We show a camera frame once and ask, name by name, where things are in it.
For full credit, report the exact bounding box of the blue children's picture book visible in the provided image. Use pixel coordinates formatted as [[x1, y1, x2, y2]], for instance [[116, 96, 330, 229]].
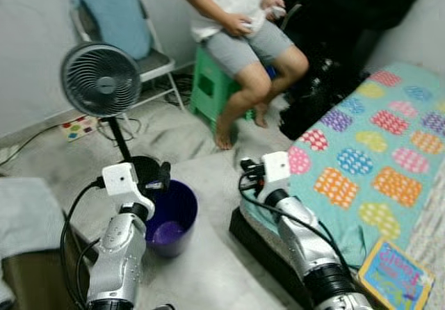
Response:
[[358, 238, 436, 310]]

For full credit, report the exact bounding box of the teal blanket with colourful patches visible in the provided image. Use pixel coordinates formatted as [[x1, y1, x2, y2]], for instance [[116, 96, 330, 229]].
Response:
[[243, 62, 445, 266]]

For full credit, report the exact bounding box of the black standing fan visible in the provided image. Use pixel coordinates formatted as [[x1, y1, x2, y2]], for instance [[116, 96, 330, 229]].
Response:
[[60, 42, 172, 187]]

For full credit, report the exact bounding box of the purple plastic bucket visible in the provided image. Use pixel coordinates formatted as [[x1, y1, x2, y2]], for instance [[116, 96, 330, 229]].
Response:
[[143, 179, 200, 259]]

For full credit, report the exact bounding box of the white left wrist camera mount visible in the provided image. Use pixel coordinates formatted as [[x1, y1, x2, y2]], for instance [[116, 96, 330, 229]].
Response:
[[102, 162, 156, 218]]

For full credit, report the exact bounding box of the blue plastic item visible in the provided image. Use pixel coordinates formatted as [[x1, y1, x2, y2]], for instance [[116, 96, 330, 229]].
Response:
[[264, 63, 280, 82]]

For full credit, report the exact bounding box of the blue cloth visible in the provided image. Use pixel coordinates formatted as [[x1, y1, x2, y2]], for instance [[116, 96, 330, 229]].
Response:
[[72, 0, 153, 61]]

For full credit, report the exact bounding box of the black bed frame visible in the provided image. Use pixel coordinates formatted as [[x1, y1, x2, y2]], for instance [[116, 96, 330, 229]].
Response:
[[229, 206, 315, 310]]

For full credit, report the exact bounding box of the grey folding chair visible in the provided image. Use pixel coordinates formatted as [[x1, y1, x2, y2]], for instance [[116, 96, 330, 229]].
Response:
[[70, 0, 186, 113]]

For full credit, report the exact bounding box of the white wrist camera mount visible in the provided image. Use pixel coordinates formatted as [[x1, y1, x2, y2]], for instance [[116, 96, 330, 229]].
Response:
[[261, 151, 291, 184], [102, 162, 156, 218]]

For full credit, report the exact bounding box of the small multicolour patterned box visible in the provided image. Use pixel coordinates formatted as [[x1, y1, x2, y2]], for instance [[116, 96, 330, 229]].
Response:
[[60, 115, 99, 142]]

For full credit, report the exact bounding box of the green plastic stool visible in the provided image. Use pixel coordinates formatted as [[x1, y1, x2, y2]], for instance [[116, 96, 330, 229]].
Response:
[[188, 44, 273, 127]]

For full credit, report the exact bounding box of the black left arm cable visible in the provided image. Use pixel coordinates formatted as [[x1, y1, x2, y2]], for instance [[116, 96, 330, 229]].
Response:
[[59, 177, 105, 305]]

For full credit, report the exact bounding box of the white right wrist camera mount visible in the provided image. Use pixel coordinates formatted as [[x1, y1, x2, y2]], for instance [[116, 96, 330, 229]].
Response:
[[261, 151, 291, 184]]

